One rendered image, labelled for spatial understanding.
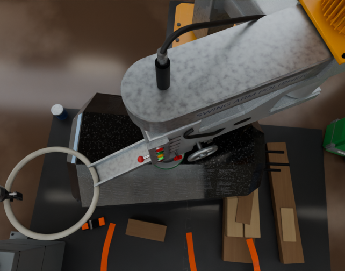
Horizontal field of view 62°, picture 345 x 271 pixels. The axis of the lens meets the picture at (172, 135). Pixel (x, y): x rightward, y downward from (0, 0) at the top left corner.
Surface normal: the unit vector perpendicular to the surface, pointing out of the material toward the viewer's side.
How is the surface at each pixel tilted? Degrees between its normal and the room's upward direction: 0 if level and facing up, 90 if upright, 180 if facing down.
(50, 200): 0
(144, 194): 45
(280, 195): 0
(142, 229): 0
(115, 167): 16
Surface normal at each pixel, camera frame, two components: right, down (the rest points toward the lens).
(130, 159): -0.25, -0.17
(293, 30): 0.01, -0.28
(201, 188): 0.01, 0.48
